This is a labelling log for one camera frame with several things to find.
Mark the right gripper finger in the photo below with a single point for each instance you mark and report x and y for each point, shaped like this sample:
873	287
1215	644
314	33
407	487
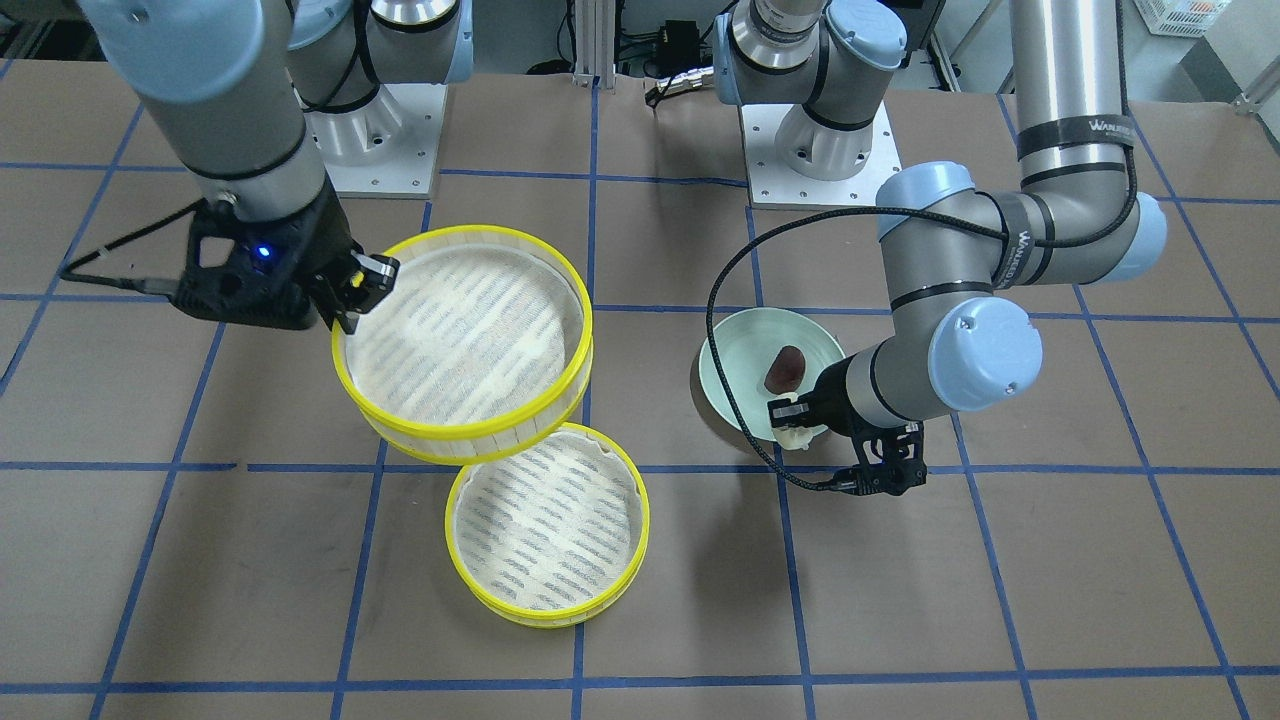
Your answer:
354	284

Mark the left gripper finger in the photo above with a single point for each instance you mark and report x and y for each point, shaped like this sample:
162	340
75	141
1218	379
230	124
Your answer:
787	412

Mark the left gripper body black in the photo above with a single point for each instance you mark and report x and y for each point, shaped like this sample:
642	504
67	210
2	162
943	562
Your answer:
832	402

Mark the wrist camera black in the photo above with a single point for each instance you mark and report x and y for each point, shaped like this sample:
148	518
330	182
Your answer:
890	461
243	273

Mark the yellow steamer layer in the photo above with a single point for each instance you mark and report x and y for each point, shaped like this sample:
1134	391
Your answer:
554	535
483	348

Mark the aluminium frame post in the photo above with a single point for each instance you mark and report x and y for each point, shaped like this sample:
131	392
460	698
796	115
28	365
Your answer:
594	33

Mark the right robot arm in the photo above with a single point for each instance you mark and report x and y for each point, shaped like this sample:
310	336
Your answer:
280	109

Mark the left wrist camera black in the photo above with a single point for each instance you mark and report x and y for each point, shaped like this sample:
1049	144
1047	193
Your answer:
890	461

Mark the white steamed bun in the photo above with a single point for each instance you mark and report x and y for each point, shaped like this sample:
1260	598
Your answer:
796	438

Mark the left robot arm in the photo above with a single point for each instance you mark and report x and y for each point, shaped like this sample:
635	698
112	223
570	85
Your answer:
949	250

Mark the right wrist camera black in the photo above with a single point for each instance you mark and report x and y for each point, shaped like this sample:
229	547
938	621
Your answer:
243	273

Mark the dark brown bun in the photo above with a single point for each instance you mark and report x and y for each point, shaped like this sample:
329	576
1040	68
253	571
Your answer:
786	372

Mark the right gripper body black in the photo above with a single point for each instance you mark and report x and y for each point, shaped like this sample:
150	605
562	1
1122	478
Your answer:
322	243

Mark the light green plate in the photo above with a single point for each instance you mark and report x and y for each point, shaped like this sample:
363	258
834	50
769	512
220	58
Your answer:
747	343

